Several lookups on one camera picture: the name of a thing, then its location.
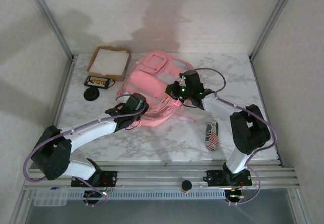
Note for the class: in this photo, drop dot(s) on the pink backpack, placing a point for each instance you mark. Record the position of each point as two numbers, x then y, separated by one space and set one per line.
146 82

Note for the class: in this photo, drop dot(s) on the flag-patterned can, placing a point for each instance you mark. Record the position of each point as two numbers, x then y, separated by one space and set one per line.
211 135

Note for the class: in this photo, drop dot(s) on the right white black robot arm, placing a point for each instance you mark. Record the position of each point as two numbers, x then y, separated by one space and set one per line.
249 130

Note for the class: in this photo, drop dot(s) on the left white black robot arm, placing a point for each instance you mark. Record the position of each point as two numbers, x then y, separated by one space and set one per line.
88 130

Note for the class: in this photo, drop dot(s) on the black round disc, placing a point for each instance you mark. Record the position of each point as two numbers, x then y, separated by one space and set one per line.
91 94

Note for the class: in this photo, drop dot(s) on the brown cardboard box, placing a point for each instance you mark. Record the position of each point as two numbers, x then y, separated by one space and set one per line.
106 76

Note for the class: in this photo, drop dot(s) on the black tray with orange items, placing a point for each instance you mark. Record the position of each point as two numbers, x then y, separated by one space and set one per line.
97 82

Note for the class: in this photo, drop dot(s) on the white paper sheet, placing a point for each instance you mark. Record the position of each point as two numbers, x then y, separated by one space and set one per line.
108 61

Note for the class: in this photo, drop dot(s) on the black round knob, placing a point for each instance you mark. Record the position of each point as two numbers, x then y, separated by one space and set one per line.
186 184

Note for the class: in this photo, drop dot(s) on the small black controller board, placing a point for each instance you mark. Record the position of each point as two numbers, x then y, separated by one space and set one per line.
92 197
235 196

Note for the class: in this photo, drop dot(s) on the clear plastic organizer box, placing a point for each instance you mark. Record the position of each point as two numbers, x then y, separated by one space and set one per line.
50 198

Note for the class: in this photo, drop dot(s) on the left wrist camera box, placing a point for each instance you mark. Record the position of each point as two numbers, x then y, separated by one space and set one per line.
139 104

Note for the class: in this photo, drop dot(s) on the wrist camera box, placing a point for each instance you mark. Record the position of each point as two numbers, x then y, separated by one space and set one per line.
182 80
139 104

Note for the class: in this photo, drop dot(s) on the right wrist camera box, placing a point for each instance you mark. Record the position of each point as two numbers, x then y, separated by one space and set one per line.
182 80

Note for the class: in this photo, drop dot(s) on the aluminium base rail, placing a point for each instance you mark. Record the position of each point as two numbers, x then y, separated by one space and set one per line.
162 176

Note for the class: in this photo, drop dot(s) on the aluminium frame post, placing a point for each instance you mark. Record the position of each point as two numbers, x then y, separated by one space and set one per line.
50 19
273 19

